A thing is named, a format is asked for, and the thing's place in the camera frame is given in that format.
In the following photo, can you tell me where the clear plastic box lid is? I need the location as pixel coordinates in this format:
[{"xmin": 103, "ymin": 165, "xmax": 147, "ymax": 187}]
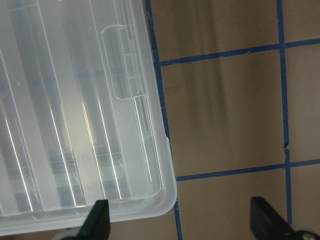
[{"xmin": 0, "ymin": 0, "xmax": 177, "ymax": 236}]

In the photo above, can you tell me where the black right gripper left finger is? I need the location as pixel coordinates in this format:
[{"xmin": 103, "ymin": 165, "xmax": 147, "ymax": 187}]
[{"xmin": 76, "ymin": 199, "xmax": 111, "ymax": 240}]

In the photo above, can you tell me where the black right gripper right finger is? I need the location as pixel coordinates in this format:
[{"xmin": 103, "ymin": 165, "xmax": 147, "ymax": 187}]
[{"xmin": 250, "ymin": 197, "xmax": 303, "ymax": 240}]

